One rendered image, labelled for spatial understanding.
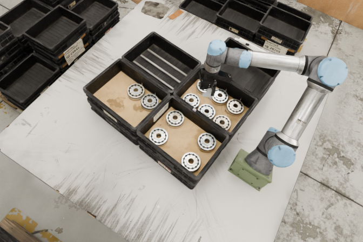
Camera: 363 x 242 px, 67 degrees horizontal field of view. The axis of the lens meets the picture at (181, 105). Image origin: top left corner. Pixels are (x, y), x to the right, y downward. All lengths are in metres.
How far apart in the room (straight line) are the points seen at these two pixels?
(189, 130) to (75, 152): 0.66
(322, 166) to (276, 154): 1.44
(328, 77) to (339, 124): 1.77
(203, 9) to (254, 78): 1.41
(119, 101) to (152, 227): 0.71
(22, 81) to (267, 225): 2.12
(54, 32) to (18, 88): 0.54
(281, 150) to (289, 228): 1.22
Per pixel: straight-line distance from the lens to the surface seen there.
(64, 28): 2.60
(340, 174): 2.80
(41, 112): 1.88
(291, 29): 2.81
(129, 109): 1.61
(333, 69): 1.30
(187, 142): 1.53
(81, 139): 1.72
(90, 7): 2.92
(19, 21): 2.95
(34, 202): 2.45
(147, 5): 2.37
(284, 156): 1.34
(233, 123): 1.63
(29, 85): 2.59
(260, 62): 1.38
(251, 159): 1.51
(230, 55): 1.24
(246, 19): 2.91
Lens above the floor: 2.23
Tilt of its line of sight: 59 degrees down
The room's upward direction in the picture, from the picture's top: 9 degrees clockwise
